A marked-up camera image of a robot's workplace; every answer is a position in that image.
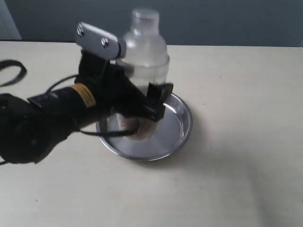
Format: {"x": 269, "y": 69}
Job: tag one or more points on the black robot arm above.
{"x": 30, "y": 129}

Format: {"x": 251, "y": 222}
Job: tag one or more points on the clear plastic shaker bottle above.
{"x": 146, "y": 50}

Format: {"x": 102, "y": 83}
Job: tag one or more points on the round stainless steel dish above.
{"x": 171, "y": 133}

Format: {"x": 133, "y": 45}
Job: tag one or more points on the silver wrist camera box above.
{"x": 99, "y": 42}

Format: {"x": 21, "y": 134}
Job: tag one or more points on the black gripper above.
{"x": 99, "y": 90}

